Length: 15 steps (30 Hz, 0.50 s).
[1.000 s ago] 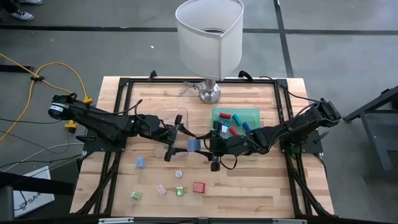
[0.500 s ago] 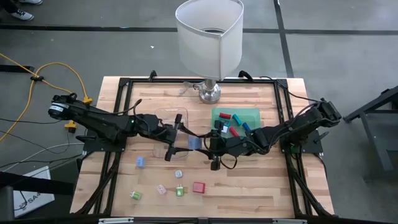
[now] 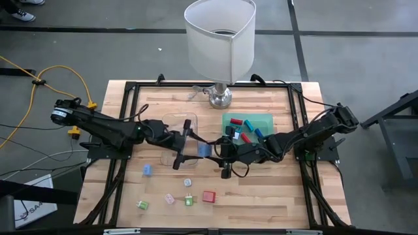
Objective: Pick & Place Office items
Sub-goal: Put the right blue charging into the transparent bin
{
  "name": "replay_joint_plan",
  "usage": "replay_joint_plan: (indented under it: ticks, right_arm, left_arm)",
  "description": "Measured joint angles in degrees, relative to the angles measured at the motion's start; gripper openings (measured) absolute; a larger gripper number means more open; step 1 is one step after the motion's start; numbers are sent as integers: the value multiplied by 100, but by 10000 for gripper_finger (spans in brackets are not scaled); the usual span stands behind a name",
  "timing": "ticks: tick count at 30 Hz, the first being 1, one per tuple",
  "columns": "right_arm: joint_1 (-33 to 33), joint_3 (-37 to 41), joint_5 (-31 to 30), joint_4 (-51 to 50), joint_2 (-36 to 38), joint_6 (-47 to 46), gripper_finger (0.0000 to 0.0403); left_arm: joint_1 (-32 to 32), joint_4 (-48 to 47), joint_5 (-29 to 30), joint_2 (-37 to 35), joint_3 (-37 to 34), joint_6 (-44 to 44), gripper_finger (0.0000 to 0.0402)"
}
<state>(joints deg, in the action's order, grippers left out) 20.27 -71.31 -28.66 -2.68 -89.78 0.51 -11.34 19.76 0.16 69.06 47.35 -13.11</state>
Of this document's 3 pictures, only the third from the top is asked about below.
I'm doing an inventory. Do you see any light grey chair armrest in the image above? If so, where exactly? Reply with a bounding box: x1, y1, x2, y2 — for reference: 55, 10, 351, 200
285, 229, 323, 235
103, 228, 142, 235

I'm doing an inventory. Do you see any yellow extension cable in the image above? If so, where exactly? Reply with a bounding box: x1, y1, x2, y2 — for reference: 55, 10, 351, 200
0, 55, 98, 151

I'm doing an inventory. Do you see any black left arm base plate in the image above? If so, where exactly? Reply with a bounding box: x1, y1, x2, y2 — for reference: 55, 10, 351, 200
87, 133, 135, 161

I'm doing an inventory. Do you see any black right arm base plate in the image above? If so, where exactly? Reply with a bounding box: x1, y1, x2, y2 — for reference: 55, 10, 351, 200
293, 130, 340, 162

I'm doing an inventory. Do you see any white floor cable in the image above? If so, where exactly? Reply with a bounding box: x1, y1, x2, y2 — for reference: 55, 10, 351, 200
2, 149, 89, 180

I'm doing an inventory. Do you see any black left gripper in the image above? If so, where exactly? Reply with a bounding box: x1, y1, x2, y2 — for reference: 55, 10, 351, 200
152, 119, 212, 170

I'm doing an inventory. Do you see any clear plastic bin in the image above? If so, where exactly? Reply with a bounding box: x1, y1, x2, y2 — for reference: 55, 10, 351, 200
161, 112, 199, 166

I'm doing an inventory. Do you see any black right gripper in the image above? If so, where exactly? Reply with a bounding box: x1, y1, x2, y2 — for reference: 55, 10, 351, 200
208, 125, 268, 180

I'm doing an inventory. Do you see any black aluminium table frame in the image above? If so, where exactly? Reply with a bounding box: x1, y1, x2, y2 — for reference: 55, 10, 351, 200
73, 80, 353, 235

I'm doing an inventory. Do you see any white shade silver table lamp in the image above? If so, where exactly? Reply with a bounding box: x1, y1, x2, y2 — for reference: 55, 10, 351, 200
183, 0, 257, 110

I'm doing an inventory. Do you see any clear lamp cord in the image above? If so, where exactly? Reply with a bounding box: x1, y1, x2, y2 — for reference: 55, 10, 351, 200
188, 84, 213, 101

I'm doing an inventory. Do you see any person's leg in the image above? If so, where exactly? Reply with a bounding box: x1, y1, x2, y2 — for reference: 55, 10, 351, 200
0, 0, 21, 16

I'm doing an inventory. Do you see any black floor cable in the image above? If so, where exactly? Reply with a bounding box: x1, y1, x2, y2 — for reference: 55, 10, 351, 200
0, 123, 71, 131
0, 161, 88, 177
0, 136, 74, 161

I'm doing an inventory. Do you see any white printed cardboard box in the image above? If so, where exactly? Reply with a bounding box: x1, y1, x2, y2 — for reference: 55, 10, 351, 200
12, 174, 59, 229

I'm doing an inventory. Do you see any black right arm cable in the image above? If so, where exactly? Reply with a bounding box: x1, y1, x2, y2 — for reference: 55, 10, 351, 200
271, 79, 339, 109

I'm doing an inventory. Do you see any yellow power plug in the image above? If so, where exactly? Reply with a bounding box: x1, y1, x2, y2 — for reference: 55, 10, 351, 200
67, 125, 82, 140

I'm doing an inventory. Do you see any grey post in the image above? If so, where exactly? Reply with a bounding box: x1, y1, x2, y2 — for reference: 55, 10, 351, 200
0, 195, 16, 235

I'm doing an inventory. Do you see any teal translucent plastic bin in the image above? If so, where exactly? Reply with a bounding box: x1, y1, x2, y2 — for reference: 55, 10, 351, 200
221, 112, 275, 146

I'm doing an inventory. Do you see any black metal stand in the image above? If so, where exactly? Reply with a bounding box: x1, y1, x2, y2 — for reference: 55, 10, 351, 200
360, 88, 418, 192

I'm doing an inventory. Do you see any black metal beam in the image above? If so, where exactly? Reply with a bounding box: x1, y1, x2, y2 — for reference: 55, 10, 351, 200
0, 178, 80, 206

